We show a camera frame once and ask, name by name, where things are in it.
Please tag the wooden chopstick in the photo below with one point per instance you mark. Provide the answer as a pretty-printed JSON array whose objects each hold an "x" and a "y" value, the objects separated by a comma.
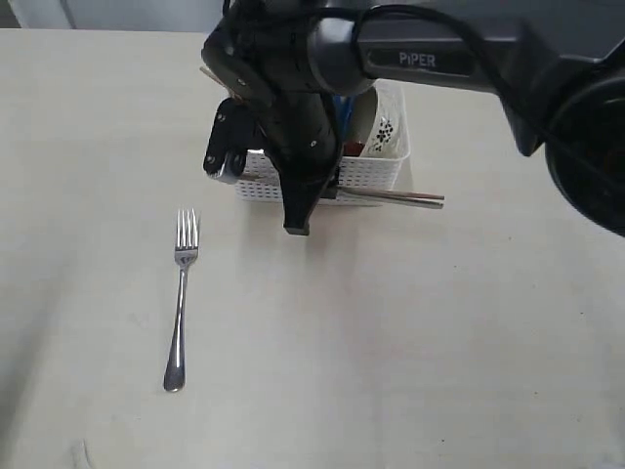
[
  {"x": 344, "y": 199},
  {"x": 389, "y": 195}
]

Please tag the blue chips bag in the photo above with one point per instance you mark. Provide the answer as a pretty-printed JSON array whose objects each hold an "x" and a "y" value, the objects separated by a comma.
[{"x": 344, "y": 107}]

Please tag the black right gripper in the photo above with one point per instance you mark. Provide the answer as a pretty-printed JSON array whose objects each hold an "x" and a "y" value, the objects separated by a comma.
[{"x": 298, "y": 132}]

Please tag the silver fork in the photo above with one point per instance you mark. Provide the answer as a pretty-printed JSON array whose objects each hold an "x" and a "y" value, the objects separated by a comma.
[{"x": 185, "y": 254}]

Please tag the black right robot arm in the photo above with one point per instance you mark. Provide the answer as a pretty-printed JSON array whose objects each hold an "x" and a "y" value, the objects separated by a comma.
[{"x": 557, "y": 68}]

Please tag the white perforated plastic basket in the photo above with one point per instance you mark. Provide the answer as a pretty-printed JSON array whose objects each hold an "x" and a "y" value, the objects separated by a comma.
[{"x": 359, "y": 172}]

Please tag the dark red wooden spoon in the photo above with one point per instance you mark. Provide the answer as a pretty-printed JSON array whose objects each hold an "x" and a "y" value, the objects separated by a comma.
[{"x": 353, "y": 148}]

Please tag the white floral ceramic bowl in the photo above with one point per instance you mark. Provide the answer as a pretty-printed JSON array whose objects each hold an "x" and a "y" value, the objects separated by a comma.
[{"x": 377, "y": 120}]

